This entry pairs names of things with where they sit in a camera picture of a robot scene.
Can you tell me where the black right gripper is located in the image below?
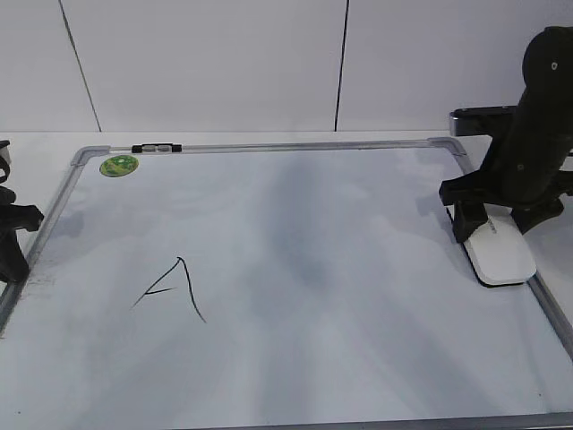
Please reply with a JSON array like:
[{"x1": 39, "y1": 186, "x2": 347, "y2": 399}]
[{"x1": 440, "y1": 26, "x2": 572, "y2": 244}]

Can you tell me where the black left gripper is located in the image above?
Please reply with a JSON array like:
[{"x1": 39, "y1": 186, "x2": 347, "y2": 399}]
[{"x1": 1, "y1": 186, "x2": 44, "y2": 283}]

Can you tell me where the white board eraser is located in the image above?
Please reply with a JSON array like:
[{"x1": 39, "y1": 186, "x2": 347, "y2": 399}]
[{"x1": 459, "y1": 205, "x2": 537, "y2": 288}]

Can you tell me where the round green magnet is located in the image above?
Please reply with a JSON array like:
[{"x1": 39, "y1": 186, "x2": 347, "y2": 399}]
[{"x1": 99, "y1": 155, "x2": 139, "y2": 178}]

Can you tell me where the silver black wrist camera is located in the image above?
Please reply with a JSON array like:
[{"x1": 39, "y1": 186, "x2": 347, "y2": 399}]
[{"x1": 449, "y1": 105, "x2": 573, "y2": 158}]

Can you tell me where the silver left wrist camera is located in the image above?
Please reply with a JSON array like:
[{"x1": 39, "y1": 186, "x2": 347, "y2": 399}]
[{"x1": 0, "y1": 140, "x2": 11, "y2": 184}]

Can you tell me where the white board with grey frame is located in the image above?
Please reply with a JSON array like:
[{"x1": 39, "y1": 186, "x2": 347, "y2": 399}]
[{"x1": 1, "y1": 139, "x2": 572, "y2": 429}]

